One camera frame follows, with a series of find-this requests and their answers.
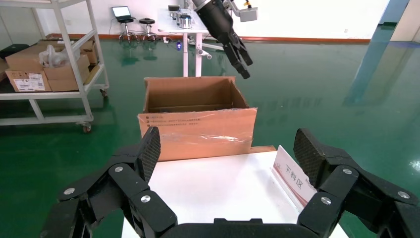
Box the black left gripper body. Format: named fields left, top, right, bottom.
left=192, top=0, right=243, bottom=47

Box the acrylic sign with Chinese text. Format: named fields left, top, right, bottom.
left=271, top=144, right=318, bottom=211

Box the plain brown cardboard box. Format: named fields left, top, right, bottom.
left=4, top=44, right=50, bottom=73
left=43, top=54, right=91, bottom=81
left=37, top=39, right=99, bottom=65
left=47, top=70, right=91, bottom=93

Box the black bag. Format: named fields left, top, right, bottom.
left=0, top=43, right=30, bottom=60

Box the white metal shelf cart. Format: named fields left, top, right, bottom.
left=0, top=0, right=110, bottom=134

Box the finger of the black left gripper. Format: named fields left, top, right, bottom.
left=223, top=44, right=251, bottom=80
left=234, top=40, right=254, bottom=66

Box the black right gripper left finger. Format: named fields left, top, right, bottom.
left=39, top=126, right=178, bottom=238

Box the open laptop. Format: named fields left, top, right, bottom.
left=111, top=5, right=136, bottom=20

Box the cardboard box with white label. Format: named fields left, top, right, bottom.
left=4, top=69, right=53, bottom=93

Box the blue pillar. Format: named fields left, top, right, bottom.
left=379, top=0, right=411, bottom=26

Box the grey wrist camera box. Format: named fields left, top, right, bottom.
left=239, top=6, right=259, bottom=23

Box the large metal cup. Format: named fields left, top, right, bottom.
left=179, top=14, right=193, bottom=30

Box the black round stool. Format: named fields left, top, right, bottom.
left=116, top=16, right=139, bottom=43
left=138, top=18, right=158, bottom=42

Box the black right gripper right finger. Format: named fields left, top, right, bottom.
left=293, top=128, right=420, bottom=238

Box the flat cardboard sheet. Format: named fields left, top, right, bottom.
left=86, top=64, right=102, bottom=85

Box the clear plastic bag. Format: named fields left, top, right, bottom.
left=39, top=44, right=82, bottom=68

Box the large open cardboard box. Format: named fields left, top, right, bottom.
left=137, top=76, right=277, bottom=162

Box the white standing desk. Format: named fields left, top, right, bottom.
left=157, top=8, right=230, bottom=78

